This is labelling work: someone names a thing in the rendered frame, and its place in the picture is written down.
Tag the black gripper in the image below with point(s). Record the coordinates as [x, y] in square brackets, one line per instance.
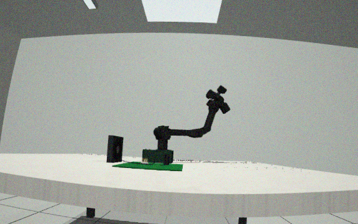
[220, 89]

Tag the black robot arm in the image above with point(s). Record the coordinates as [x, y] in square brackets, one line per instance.
[163, 133]

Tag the green circuit board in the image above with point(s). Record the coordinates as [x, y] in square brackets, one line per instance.
[155, 166]

